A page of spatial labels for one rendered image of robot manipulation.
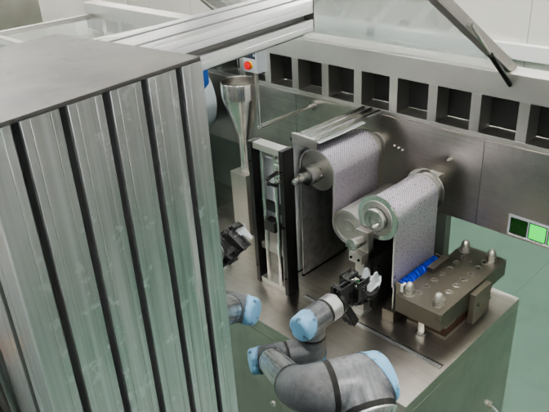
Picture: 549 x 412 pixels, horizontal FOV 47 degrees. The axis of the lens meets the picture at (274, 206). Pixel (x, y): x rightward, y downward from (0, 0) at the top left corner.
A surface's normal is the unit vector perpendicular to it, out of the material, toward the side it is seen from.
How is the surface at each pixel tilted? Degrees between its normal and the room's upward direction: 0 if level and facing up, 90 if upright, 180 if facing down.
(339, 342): 0
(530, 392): 0
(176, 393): 90
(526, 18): 90
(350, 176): 92
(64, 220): 90
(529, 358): 0
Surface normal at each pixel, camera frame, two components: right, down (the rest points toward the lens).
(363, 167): 0.71, 0.32
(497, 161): -0.70, 0.36
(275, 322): -0.05, -0.89
